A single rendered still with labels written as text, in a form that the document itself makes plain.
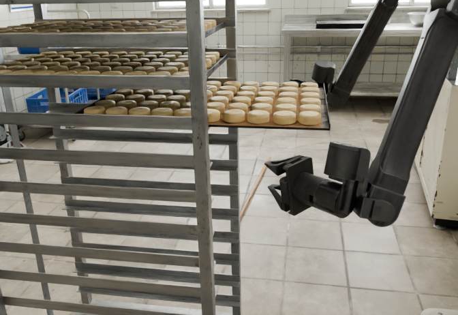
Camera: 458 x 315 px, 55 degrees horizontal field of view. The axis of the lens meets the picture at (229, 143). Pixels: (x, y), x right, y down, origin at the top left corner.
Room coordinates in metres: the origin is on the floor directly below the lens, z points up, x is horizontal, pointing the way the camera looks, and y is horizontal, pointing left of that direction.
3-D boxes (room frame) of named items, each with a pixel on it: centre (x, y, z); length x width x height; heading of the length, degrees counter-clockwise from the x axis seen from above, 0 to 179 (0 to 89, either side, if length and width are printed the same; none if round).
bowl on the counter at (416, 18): (4.70, -2.05, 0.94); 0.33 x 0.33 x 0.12
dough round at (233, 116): (0.97, -0.01, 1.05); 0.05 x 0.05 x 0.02
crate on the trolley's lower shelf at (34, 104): (4.22, 1.66, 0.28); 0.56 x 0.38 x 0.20; 178
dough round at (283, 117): (0.95, -0.13, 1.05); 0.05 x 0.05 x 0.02
